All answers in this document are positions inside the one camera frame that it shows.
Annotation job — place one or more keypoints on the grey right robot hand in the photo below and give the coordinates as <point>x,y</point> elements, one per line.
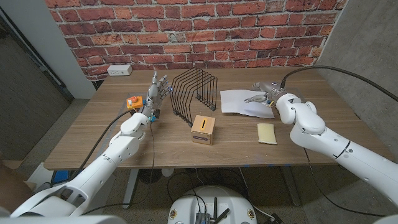
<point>273,91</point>

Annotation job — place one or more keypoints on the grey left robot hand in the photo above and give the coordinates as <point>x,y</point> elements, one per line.
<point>153,93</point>

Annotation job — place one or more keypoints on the white paper sheet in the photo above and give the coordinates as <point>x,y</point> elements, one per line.
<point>236,102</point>

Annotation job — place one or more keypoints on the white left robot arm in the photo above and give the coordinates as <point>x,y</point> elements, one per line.
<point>121,149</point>

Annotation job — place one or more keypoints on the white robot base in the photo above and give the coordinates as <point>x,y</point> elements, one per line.
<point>186,208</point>

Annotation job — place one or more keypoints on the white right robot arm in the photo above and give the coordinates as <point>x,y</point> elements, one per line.
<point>311,124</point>

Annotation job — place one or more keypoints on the white power outlet box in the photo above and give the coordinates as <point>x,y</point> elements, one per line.
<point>119,70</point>

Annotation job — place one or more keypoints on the yellow sticky note pad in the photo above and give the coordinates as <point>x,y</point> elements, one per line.
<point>266,133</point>

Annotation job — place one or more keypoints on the small wooden box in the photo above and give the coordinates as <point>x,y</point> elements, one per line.
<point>202,132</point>

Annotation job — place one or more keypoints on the white floor box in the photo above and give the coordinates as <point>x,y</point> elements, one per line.
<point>42,175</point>

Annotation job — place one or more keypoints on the orange emergency stop button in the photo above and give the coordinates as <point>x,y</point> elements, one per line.
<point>134,102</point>

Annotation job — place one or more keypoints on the dark round floor fan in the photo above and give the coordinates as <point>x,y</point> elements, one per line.
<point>149,176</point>

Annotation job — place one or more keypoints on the white table leg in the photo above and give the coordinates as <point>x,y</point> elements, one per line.
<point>130,186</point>

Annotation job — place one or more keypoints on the grey table leg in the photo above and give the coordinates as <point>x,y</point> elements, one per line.
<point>290,186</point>

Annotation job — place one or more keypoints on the blue floor object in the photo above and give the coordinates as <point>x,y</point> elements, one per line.
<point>60,176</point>

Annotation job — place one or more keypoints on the black antenna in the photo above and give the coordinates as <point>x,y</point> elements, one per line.
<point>215,207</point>
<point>223,215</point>

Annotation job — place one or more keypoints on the grey electronics module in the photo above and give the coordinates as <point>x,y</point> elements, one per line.
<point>202,218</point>

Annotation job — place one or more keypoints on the printed brick wall backdrop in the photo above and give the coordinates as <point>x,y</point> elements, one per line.
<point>186,31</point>

